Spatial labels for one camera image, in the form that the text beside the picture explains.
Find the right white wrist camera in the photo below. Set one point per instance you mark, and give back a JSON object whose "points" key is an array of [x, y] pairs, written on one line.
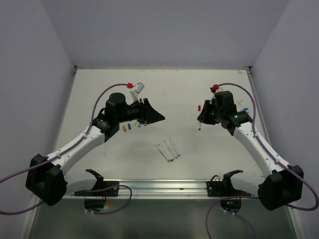
{"points": [[215, 89]]}

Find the yellow marker pen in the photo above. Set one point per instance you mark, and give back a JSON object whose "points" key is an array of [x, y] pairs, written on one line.
{"points": [[169, 150]]}

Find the orange marker pen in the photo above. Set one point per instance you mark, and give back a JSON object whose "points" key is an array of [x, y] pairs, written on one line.
{"points": [[160, 151]]}

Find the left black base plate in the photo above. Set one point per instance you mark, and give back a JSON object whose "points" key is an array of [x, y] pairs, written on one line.
{"points": [[101, 189]]}

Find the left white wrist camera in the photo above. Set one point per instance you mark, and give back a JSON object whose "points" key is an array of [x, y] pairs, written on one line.
{"points": [[136, 90]]}

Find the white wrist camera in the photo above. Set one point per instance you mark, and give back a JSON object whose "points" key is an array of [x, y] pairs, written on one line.
{"points": [[136, 90], [215, 89]]}

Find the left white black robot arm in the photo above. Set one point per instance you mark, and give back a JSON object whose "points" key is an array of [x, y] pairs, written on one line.
{"points": [[46, 179]]}

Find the light blue capped marker pen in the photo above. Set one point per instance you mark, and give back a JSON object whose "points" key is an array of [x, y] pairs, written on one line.
{"points": [[173, 151]]}

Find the left controller box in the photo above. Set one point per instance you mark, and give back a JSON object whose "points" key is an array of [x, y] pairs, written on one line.
{"points": [[96, 205]]}

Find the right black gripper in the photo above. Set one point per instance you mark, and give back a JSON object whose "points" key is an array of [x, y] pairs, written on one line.
{"points": [[204, 116]]}

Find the pink capped marker pen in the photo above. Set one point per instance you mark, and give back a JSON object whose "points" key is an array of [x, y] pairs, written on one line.
{"points": [[174, 147]]}

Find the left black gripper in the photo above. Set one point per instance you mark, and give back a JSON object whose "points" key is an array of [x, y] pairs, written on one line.
{"points": [[151, 115]]}

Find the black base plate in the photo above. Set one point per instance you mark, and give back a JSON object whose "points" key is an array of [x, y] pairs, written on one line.
{"points": [[217, 187], [101, 189]]}

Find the controller box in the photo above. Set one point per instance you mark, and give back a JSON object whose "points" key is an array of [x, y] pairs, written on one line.
{"points": [[96, 205], [231, 205]]}

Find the right controller box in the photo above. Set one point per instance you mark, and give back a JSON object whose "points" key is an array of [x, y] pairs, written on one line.
{"points": [[231, 205]]}

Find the red capped marker pen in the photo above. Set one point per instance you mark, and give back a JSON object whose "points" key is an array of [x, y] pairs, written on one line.
{"points": [[199, 123]]}

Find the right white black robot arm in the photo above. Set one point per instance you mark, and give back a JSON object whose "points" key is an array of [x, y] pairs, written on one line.
{"points": [[280, 186]]}

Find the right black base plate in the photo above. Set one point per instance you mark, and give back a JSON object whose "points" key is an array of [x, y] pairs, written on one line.
{"points": [[217, 187]]}

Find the aluminium mounting rail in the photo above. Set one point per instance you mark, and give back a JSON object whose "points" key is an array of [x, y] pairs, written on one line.
{"points": [[159, 188]]}

